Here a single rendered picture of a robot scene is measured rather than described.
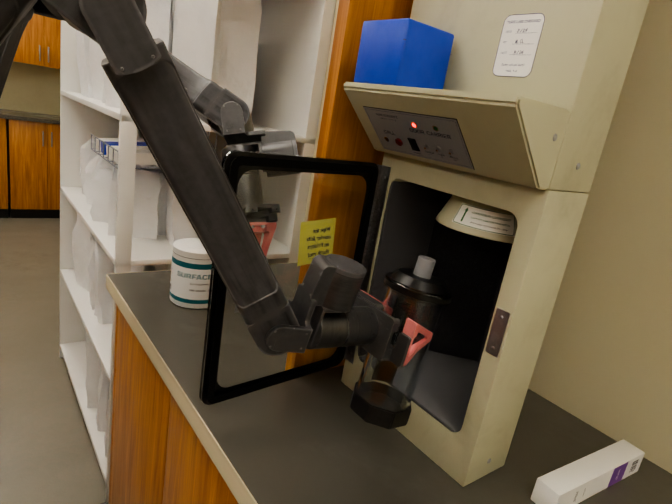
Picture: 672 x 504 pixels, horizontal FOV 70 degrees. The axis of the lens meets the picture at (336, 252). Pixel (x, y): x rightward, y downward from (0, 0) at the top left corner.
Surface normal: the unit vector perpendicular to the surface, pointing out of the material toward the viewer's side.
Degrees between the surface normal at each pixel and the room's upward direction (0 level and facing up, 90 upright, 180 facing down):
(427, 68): 90
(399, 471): 0
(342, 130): 90
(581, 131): 90
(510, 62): 90
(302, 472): 0
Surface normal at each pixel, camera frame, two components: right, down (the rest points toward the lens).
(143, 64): 0.39, 0.42
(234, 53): 0.67, 0.29
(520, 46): -0.79, 0.04
